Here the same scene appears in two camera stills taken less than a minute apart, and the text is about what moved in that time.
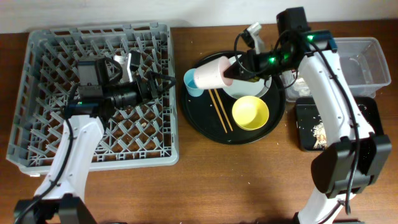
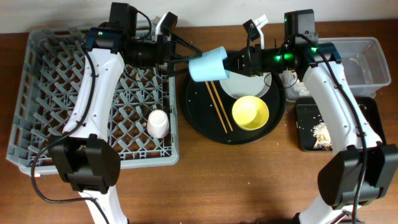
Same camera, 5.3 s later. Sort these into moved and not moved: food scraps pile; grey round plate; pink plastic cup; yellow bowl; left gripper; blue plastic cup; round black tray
Moved: left gripper; pink plastic cup; blue plastic cup
Not moved: yellow bowl; food scraps pile; round black tray; grey round plate
